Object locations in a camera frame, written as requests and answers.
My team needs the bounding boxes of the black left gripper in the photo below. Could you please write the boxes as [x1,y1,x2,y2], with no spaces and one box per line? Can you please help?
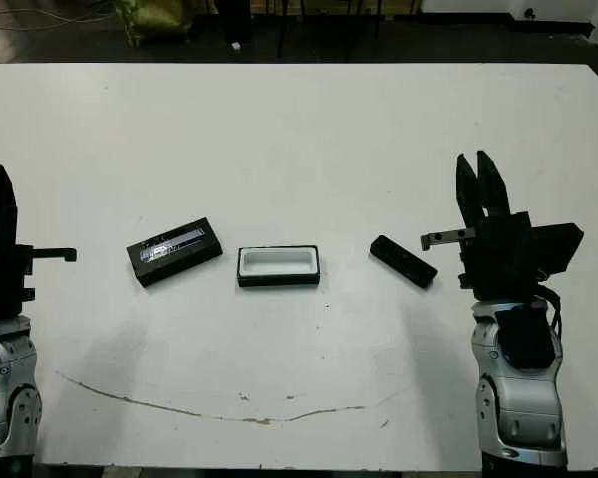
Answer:
[0,162,79,316]

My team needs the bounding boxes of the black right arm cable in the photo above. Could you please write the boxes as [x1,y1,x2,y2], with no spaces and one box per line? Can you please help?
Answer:
[535,281,565,345]

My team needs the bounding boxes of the black box lid silver print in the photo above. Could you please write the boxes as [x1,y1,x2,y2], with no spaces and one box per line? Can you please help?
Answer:
[126,216,224,289]

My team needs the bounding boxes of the black box with white insert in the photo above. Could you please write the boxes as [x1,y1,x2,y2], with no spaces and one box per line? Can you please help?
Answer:
[236,243,323,289]

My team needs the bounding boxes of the black upright stand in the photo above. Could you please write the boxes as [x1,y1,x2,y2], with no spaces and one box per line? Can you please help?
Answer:
[218,0,254,46]

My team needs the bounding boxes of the thin white floor cable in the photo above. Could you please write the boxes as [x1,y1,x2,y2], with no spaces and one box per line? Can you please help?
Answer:
[0,0,119,25]

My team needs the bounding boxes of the slim black camera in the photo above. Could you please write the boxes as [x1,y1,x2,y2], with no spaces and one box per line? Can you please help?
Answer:
[368,234,439,290]

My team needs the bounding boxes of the black metal frame legs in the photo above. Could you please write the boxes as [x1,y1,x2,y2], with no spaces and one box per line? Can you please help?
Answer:
[276,0,385,64]

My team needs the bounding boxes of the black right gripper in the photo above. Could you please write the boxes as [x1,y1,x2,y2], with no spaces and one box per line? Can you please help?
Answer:
[419,150,542,301]

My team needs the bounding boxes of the white appliance with black knob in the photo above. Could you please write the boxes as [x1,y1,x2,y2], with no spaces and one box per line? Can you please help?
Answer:
[507,0,598,24]

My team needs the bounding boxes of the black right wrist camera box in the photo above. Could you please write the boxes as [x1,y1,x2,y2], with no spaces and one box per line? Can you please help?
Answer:
[527,222,585,274]

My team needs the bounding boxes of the yellow-green bag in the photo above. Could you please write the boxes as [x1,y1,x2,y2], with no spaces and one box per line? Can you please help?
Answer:
[113,0,196,47]

